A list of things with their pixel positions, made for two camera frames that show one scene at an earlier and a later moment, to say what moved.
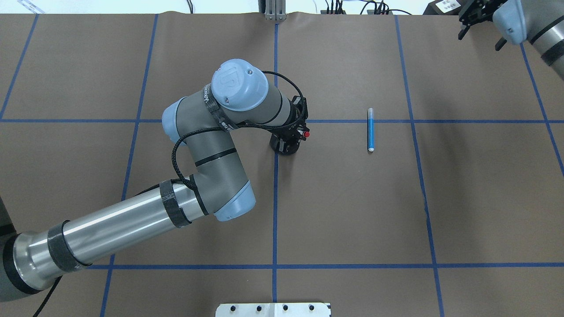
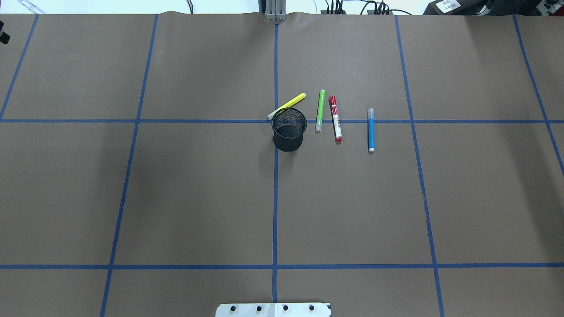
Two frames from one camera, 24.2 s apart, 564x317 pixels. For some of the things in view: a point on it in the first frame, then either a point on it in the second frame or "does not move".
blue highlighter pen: x=370 y=130 does not move
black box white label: x=446 y=7 does not move
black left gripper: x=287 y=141 to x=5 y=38
